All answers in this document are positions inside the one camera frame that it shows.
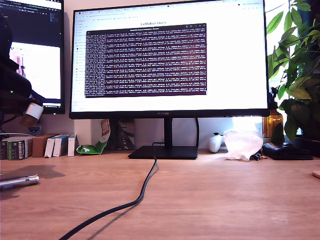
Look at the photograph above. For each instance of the dark green printed box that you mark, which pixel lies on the dark green printed box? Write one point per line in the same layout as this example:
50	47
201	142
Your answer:
3	150

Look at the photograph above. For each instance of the green leafy houseplant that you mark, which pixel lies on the green leafy houseplant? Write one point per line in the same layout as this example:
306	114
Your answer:
300	62

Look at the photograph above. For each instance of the white blue carton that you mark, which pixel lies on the white blue carton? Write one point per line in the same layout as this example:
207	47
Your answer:
49	147
71	146
58	147

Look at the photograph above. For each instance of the green black printed box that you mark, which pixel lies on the green black printed box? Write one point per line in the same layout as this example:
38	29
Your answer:
16	150

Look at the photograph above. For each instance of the amber pump bottle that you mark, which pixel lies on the amber pump bottle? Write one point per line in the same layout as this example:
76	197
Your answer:
273	122

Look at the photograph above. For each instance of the black unbranded monitor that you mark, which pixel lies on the black unbranded monitor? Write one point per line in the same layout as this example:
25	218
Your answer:
47	25

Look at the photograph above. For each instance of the round cork coaster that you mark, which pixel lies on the round cork coaster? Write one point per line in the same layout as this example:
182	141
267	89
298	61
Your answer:
317	174

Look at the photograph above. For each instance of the black plant pot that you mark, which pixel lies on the black plant pot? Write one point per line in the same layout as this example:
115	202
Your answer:
308	147

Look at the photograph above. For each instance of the blue shield badge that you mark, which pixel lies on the blue shield badge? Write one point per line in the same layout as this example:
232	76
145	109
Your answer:
35	130

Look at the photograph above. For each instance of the green white snack bag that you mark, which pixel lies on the green white snack bag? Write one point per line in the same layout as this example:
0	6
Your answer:
95	148

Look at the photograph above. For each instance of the white game controller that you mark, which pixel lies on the white game controller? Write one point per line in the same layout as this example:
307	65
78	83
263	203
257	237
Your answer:
215	145

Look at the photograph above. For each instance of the metallic silver laser pointer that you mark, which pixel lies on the metallic silver laser pointer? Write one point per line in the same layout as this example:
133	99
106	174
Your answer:
20	181

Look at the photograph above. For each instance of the black Huawei monitor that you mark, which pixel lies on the black Huawei monitor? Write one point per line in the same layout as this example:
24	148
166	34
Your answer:
150	105

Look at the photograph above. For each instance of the white crumpled plastic bag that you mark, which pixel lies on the white crumpled plastic bag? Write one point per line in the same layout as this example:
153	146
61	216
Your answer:
242	145

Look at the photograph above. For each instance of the brown cardboard box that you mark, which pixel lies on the brown cardboard box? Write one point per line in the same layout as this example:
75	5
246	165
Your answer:
40	146

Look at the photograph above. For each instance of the dark leaf print box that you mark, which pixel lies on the dark leaf print box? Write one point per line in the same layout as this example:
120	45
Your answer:
125	135

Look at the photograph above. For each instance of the black leather wallet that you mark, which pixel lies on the black leather wallet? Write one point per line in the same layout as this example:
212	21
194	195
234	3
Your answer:
287	151

